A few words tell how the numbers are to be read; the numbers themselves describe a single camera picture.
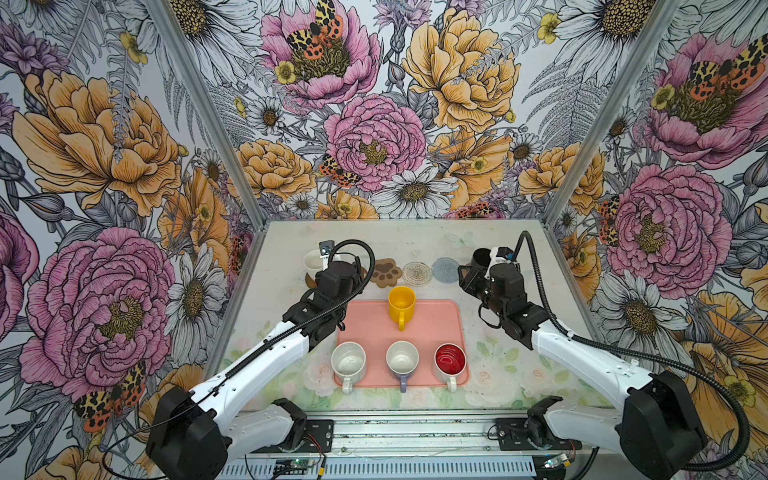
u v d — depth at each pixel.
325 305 0.59
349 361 0.85
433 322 0.94
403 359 0.86
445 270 1.08
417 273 1.05
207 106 0.88
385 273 1.06
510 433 0.74
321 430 0.75
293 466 0.71
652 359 0.44
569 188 1.12
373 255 0.60
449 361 0.85
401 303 0.97
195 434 0.38
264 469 0.70
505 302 0.63
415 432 0.76
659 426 0.40
